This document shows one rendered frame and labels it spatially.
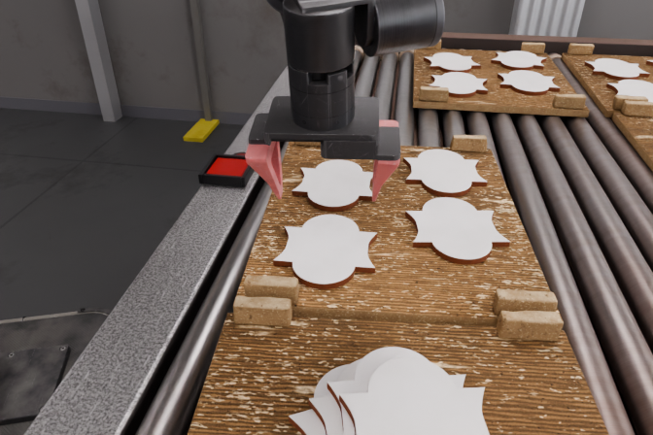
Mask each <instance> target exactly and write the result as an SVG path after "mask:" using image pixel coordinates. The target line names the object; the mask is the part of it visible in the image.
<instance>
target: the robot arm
mask: <svg viewBox="0 0 653 435"><path fill-rule="evenodd" d="M266 1H267V2H268V4H269V5H270V6H271V7H272V8H273V9H275V10H276V11H278V12H280V14H281V17H282V21H283V23H284V27H285V38H286V50H287V60H288V71H289V83H290V94H291V96H276V97H274V98H273V100H272V103H271V106H270V110H269V113H260V114H257V115H256V116H255V119H254V122H253V125H252V128H251V131H250V134H249V137H248V140H249V145H248V148H247V151H246V154H245V158H246V162H247V164H248V165H250V166H251V167H252V168H253V169H254V170H255V171H256V172H257V173H258V174H259V175H260V176H261V177H262V178H263V179H264V180H265V181H266V182H267V183H268V184H269V186H270V187H271V189H272V190H273V192H274V193H275V195H276V196H277V198H278V199H281V198H282V194H283V175H282V164H281V154H280V143H279V142H321V157H322V158H327V159H372V160H374V166H373V177H372V202H374V201H376V199H377V196H378V194H379V191H380V189H381V187H382V185H383V184H384V183H385V181H386V180H387V179H388V178H389V177H390V175H391V174H392V173H393V172H394V171H395V169H396V168H397V167H398V165H399V162H400V136H399V127H398V122H397V121H395V120H379V99H378V98H377V97H355V36H356V39H357V42H358V43H359V45H360V46H361V47H362V49H363V51H364V52H365V54H366V55H367V56H369V57H372V56H378V55H383V54H389V53H395V52H401V51H407V50H416V49H422V48H428V47H433V46H435V45H437V44H438V42H439V41H440V39H441V37H442V34H443V30H444V23H445V10H444V2H443V0H266Z"/></svg>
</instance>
